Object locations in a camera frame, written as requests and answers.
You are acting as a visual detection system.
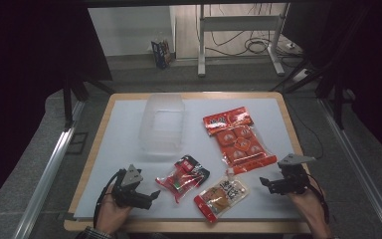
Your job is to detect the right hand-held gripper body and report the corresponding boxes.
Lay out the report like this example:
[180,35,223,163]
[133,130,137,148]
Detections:
[276,152,317,196]

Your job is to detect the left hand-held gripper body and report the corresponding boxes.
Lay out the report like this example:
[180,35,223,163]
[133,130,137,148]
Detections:
[111,163,153,210]

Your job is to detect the small red black snack packet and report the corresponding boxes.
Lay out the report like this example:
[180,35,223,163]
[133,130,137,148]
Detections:
[154,153,211,204]

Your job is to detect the large red snack packet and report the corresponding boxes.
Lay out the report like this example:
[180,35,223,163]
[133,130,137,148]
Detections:
[202,106,279,176]

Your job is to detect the beige red snack packet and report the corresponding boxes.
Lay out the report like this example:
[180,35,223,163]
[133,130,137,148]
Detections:
[193,170,251,224]

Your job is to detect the clear plastic container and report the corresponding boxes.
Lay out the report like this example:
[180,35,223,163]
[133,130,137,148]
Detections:
[137,93,186,157]

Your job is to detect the person's left hand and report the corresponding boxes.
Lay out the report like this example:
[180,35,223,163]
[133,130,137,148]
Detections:
[95,183,133,235]

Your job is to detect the dark floor plate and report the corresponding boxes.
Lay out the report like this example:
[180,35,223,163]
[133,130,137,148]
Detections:
[66,131,90,155]

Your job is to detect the black tripod stand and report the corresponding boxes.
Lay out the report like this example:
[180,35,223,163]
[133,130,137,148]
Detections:
[269,55,356,131]
[61,75,116,131]

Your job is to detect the blue carton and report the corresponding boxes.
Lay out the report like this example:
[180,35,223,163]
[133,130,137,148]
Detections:
[150,38,174,71]

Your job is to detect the white metal stand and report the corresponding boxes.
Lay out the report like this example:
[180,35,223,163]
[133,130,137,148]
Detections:
[196,2,291,79]

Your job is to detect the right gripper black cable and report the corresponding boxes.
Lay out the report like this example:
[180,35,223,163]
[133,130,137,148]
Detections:
[305,173,331,224]

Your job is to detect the thin black floor cable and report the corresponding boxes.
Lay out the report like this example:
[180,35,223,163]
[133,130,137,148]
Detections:
[286,99,325,160]

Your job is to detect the aluminium rail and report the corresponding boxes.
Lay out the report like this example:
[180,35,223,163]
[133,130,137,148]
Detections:
[12,99,88,239]
[317,97,382,239]

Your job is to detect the black floor cables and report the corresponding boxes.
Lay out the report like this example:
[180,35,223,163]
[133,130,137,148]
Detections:
[208,3,303,58]

